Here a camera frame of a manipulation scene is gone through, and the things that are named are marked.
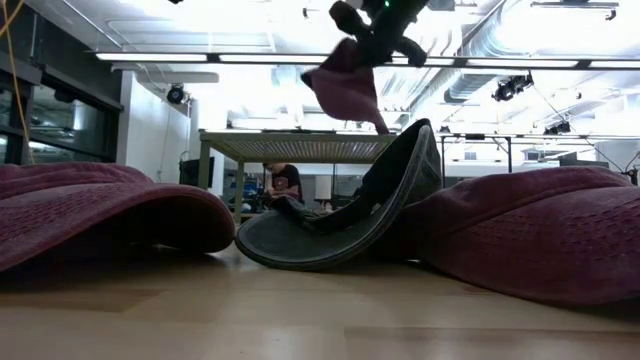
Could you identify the large black monitor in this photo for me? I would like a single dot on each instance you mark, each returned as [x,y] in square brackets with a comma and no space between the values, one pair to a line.
[580,161]

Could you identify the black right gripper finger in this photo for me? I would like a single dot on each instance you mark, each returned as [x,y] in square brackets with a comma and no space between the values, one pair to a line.
[413,53]
[350,20]

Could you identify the dark grey baseball cap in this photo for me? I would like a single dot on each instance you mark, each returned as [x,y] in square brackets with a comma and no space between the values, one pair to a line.
[300,245]

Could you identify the black ceiling spotlight cluster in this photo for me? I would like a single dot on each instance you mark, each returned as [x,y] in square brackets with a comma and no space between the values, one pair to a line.
[510,89]

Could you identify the long ceiling light bar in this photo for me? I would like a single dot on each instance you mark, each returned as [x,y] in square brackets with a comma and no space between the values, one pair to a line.
[160,57]

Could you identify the person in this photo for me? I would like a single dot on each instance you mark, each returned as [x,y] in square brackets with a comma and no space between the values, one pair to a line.
[286,180]

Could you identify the black framed background table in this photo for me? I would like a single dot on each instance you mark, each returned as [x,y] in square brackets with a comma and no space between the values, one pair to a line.
[443,160]

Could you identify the maroon baseball cap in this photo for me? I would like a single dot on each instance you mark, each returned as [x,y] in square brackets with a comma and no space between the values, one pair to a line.
[345,90]
[100,210]
[525,235]

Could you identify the small black monitor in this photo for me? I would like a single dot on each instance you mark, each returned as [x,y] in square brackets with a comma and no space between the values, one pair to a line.
[192,172]

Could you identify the silver ventilation duct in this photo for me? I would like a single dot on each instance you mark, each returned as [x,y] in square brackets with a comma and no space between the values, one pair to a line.
[467,87]

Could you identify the black framed glass partition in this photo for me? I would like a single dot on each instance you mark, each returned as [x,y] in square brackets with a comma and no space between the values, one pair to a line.
[65,120]

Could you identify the green perforated metal shelf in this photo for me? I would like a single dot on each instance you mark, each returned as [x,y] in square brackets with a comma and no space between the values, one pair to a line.
[300,147]

